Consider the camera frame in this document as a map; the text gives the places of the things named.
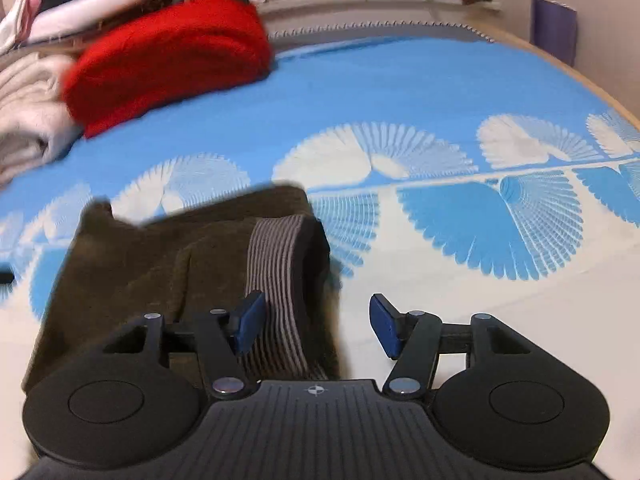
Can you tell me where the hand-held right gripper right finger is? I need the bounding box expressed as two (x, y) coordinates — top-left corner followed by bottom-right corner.
(368, 293), (532, 401)

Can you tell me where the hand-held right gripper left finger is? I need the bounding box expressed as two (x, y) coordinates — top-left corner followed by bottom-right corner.
(101, 290), (267, 401)

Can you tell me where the dark brown pants striped waistband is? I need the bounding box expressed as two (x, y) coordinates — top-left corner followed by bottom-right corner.
(22, 185), (343, 393)

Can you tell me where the blue white printed blanket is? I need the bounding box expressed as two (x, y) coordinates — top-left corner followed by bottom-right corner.
(0, 36), (640, 463)

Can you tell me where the red knitted sweater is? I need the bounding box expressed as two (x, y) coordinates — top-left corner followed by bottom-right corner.
(62, 0), (274, 139)

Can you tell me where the grey quilted bed pad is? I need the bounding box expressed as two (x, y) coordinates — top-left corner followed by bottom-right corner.
(264, 21), (495, 55)

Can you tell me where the cream folded garment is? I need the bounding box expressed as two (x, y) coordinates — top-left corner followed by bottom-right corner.
(0, 54), (85, 188)

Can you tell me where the purple box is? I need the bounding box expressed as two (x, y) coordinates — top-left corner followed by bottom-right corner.
(529, 0), (579, 67)

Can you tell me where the white folded garment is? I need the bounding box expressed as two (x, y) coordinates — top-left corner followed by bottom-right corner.
(24, 0), (202, 45)

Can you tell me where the pink white cloth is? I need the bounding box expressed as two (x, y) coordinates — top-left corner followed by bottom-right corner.
(0, 0), (45, 55)

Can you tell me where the wooden bed frame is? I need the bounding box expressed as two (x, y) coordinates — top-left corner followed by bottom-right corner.
(462, 21), (640, 128)

